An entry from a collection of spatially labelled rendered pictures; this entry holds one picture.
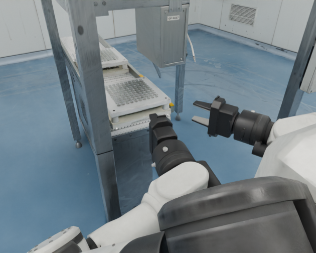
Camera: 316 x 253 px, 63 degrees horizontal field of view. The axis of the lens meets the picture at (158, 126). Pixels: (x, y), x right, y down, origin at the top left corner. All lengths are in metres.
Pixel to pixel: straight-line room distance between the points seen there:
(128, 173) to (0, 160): 1.33
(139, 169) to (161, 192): 0.89
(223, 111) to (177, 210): 0.57
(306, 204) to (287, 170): 0.05
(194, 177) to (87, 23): 0.48
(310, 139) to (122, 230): 0.30
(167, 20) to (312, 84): 0.75
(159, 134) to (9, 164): 1.84
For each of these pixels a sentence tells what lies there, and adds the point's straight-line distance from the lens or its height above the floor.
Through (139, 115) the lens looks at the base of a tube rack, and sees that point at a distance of 0.99.
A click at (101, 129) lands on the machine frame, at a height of 0.90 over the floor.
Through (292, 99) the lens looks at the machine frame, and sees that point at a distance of 1.42.
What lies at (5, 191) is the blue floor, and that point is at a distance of 2.12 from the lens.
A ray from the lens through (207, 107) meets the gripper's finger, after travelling 0.74.
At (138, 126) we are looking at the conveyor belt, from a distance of 1.01.
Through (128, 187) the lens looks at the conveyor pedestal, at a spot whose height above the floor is 0.35.
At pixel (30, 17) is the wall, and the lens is 4.38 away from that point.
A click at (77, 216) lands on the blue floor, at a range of 1.79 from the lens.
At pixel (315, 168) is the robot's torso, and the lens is 0.25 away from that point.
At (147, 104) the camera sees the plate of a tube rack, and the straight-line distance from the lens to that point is 0.97.
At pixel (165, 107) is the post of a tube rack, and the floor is 0.87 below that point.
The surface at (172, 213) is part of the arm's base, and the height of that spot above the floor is 1.25.
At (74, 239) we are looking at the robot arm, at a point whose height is 1.07.
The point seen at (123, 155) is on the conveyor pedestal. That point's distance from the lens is 1.24.
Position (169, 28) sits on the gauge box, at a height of 1.17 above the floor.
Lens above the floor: 1.39
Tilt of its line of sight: 35 degrees down
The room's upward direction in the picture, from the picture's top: straight up
